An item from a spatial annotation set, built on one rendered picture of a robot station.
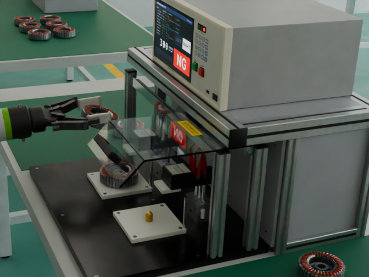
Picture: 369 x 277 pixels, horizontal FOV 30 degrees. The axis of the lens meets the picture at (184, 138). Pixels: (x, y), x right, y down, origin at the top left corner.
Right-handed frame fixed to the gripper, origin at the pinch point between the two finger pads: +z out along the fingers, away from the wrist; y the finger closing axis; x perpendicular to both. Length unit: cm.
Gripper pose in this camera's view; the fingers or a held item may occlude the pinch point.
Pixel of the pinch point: (99, 109)
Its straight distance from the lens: 205.0
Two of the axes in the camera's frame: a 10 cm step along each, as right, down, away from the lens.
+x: 0.0, -8.8, -4.7
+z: 9.4, -1.6, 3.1
